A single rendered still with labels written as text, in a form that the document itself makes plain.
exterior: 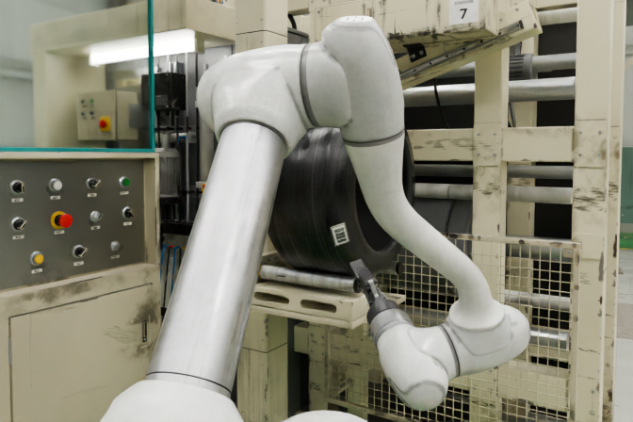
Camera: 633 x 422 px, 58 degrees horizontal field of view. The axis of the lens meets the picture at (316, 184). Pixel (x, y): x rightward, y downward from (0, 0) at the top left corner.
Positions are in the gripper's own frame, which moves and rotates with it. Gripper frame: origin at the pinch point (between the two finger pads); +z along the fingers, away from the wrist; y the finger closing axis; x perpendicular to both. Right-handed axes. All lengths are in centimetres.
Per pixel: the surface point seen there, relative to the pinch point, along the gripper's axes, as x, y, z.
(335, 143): 6.6, -22.6, 24.9
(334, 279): -5.2, 14.2, 18.9
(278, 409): -36, 65, 30
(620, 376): 138, 206, 91
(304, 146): -1.1, -22.9, 29.2
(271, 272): -21.8, 14.5, 33.3
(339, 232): -0.3, -2.3, 15.5
